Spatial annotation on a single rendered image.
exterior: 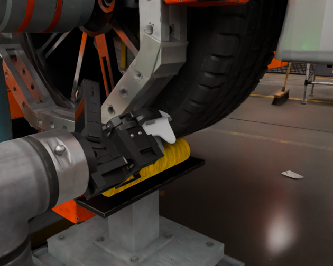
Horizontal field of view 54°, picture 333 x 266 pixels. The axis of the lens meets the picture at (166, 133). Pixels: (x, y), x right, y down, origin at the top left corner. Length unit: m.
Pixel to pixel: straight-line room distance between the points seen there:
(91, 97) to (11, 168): 0.18
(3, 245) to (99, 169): 0.13
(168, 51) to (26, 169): 0.24
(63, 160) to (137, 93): 0.17
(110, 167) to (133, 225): 0.44
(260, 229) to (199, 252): 0.58
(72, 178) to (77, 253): 0.57
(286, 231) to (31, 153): 1.24
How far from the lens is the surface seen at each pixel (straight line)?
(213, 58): 0.51
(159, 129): 0.51
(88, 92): 0.49
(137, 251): 0.90
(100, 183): 0.41
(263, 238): 1.42
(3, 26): 0.59
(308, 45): 0.46
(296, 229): 1.51
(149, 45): 0.47
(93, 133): 0.44
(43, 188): 0.37
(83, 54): 0.76
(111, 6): 0.74
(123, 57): 0.80
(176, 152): 0.74
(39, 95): 0.81
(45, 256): 1.10
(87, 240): 0.99
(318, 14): 0.46
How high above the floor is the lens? 0.78
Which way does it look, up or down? 17 degrees down
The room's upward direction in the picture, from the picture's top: straight up
